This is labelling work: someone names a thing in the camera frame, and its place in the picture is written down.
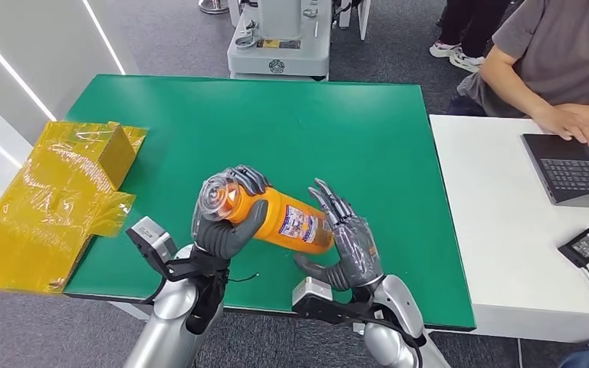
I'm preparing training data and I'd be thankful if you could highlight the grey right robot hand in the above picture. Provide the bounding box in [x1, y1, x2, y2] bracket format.
[293, 179, 384, 291]

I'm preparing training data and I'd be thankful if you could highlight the person's right hand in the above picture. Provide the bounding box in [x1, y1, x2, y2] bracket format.
[531, 103, 589, 148]

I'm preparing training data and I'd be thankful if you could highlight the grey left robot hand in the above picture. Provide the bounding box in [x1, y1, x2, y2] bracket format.
[191, 165, 274, 260]

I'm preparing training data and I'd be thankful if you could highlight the orange juice bottle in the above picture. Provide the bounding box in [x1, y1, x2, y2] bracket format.
[198, 171, 336, 255]

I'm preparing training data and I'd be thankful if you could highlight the dark grey laptop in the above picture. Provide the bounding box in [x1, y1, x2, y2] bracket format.
[520, 133, 589, 209]

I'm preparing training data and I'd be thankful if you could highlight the seated person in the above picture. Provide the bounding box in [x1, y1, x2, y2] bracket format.
[446, 0, 589, 148]

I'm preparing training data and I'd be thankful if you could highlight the white table foot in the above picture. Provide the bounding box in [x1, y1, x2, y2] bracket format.
[109, 302, 153, 321]

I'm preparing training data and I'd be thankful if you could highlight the black power adapter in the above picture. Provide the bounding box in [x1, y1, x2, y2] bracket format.
[558, 225, 589, 269]

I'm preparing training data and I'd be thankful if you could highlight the standing person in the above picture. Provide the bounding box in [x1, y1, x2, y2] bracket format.
[429, 0, 512, 73]

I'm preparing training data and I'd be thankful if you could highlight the yellow taped cardboard box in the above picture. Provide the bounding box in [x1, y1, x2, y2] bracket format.
[0, 120, 149, 296]

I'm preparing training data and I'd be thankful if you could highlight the chrome stand base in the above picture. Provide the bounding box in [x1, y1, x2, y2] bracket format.
[199, 0, 230, 15]

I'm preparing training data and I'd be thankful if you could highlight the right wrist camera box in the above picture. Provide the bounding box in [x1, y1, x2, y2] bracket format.
[291, 276, 357, 324]

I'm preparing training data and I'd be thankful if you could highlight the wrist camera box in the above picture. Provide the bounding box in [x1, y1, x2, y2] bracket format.
[291, 276, 357, 324]
[125, 216, 179, 278]

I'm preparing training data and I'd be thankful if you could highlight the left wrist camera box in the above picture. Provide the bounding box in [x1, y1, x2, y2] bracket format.
[125, 216, 179, 278]

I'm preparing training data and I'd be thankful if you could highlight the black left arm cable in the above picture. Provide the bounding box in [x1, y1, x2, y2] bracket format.
[140, 276, 169, 307]

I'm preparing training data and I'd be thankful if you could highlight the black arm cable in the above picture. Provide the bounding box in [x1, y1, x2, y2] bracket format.
[140, 276, 169, 307]
[345, 314, 425, 368]

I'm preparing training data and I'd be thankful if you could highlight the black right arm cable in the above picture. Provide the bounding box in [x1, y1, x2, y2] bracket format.
[345, 314, 425, 368]

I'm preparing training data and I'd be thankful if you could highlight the white frame post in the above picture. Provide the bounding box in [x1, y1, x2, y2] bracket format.
[357, 0, 372, 41]

